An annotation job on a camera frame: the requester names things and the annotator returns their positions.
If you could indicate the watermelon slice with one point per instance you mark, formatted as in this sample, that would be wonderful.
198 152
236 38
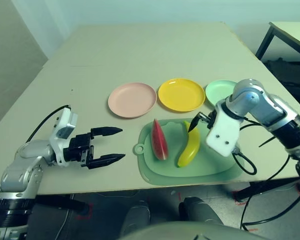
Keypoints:
160 142

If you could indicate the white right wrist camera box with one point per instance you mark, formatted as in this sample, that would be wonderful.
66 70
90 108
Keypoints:
222 132

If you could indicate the pink plate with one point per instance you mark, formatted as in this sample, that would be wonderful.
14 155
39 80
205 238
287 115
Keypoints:
132 100

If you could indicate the green cutting board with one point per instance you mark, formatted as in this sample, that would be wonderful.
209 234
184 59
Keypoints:
190 175

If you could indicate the grey robot left leg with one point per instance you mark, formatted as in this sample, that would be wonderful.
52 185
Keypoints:
136 215

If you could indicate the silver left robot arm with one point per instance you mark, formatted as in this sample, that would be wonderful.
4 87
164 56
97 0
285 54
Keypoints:
20 172

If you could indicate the side table with black legs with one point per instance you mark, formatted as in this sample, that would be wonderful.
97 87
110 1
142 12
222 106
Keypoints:
295 35

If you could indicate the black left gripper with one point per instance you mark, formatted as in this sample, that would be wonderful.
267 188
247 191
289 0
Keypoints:
78 150

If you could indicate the mint green plate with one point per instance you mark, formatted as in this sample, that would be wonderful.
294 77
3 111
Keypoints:
217 91

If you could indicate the yellow banana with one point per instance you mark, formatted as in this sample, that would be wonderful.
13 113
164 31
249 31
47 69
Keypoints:
190 152

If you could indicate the grey robot leg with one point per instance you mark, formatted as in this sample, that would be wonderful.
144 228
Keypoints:
136 215
200 210

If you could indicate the grey robot right leg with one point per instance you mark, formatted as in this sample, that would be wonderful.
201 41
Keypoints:
200 210

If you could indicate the yellow plate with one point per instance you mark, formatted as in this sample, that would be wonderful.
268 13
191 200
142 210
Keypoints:
181 95

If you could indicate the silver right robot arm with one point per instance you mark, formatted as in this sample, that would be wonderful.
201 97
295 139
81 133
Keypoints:
265 105

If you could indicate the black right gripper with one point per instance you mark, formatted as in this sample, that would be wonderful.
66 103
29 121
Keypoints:
209 120

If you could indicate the black table foot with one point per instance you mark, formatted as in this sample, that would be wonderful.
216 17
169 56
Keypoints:
62 203
265 188

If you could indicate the grey robot torso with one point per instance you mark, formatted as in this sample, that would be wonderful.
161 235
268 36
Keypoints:
190 232

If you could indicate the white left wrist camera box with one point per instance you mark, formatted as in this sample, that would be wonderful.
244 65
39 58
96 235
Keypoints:
65 125

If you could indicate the black zip tie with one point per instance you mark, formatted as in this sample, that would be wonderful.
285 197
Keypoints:
266 142

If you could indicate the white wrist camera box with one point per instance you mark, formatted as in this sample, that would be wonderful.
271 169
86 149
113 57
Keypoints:
222 132
65 125

